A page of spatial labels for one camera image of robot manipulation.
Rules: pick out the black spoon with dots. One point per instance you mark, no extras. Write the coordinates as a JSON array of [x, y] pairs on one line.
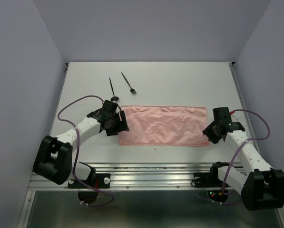
[[113, 98]]

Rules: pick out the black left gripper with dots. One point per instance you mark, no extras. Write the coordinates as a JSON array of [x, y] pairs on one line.
[[122, 126]]

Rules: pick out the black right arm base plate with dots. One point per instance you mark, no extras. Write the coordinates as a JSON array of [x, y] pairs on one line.
[[209, 179]]

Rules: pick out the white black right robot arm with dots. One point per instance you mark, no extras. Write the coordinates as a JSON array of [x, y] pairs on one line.
[[258, 183]]

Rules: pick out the pink satin napkin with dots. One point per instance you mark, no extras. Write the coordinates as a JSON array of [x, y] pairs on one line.
[[164, 126]]

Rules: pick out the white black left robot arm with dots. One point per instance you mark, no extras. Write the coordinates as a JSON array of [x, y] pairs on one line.
[[54, 157]]

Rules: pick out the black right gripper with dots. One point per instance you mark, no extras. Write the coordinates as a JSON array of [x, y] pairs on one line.
[[207, 131]]

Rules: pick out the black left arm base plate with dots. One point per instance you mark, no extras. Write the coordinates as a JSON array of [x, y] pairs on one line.
[[97, 181]]

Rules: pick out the aluminium frame rail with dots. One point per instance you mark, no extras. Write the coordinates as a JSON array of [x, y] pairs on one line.
[[151, 176]]

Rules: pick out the black fork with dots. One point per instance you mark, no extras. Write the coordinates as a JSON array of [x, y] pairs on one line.
[[131, 89]]

